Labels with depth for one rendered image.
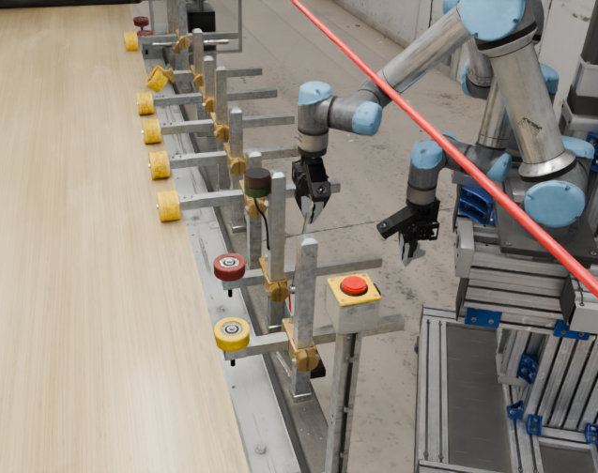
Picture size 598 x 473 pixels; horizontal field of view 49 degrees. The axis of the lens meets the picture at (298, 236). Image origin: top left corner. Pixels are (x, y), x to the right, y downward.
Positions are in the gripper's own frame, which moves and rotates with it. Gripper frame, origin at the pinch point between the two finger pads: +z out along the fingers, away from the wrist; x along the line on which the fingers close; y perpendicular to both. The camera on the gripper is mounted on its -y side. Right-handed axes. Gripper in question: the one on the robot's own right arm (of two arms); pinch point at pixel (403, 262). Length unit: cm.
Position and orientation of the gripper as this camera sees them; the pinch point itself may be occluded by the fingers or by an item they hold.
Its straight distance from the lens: 185.9
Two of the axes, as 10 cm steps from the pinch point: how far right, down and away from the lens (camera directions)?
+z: -0.3, 8.3, 5.5
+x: -2.7, -5.4, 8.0
